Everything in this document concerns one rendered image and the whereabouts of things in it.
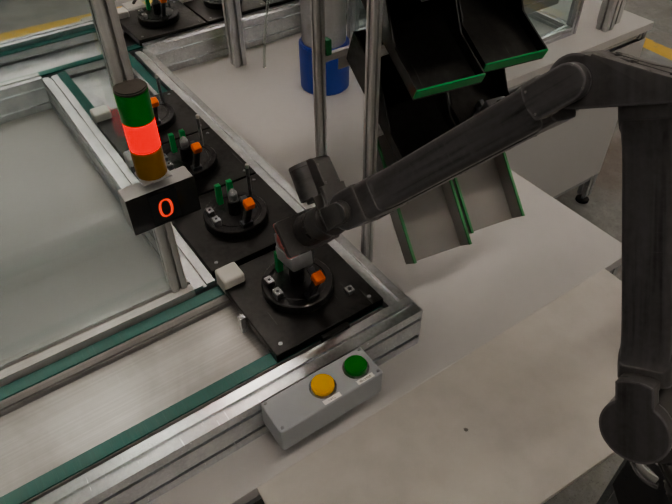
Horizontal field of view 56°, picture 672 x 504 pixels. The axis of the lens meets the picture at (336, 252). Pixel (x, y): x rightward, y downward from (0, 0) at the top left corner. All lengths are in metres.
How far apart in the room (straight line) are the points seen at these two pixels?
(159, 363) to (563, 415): 0.75
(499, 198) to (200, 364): 0.70
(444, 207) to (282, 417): 0.54
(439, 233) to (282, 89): 0.96
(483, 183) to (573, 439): 0.54
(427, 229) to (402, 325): 0.21
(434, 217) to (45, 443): 0.82
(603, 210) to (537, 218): 1.54
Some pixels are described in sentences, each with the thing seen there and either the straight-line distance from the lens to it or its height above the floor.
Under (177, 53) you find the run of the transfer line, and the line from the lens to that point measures 2.24.
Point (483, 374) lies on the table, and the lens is 1.27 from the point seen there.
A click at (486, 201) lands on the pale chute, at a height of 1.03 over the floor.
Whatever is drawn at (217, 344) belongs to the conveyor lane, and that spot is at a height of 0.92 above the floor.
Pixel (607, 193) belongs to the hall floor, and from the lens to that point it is 3.26.
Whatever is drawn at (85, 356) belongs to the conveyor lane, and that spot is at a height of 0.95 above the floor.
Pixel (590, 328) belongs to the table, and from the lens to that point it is 1.41.
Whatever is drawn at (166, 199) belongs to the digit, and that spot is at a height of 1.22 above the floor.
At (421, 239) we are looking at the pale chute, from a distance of 1.28.
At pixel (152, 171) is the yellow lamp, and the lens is 1.05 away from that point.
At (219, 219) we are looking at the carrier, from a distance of 1.36.
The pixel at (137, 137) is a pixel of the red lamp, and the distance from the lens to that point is 1.02.
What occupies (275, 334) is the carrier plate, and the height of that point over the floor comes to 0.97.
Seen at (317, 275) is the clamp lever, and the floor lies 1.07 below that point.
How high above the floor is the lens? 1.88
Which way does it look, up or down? 44 degrees down
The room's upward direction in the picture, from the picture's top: 1 degrees counter-clockwise
